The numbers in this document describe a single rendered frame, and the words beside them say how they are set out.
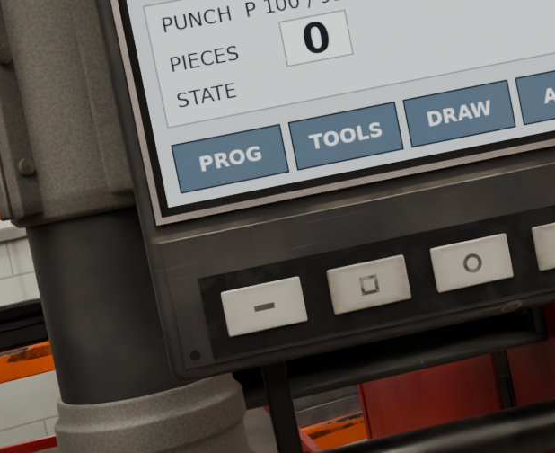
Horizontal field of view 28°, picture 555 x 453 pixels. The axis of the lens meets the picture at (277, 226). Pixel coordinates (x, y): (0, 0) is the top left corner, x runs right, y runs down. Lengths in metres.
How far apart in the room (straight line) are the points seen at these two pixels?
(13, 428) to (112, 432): 4.51
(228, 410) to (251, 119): 0.21
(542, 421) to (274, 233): 0.17
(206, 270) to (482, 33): 0.17
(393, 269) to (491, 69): 0.11
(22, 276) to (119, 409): 4.47
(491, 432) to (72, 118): 0.28
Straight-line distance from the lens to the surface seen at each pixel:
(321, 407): 2.78
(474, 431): 0.58
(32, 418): 5.16
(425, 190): 0.53
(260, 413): 1.67
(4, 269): 5.09
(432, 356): 0.97
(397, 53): 0.54
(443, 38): 0.54
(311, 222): 0.52
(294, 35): 0.53
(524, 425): 0.58
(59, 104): 0.63
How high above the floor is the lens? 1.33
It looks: 3 degrees down
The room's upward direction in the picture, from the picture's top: 11 degrees counter-clockwise
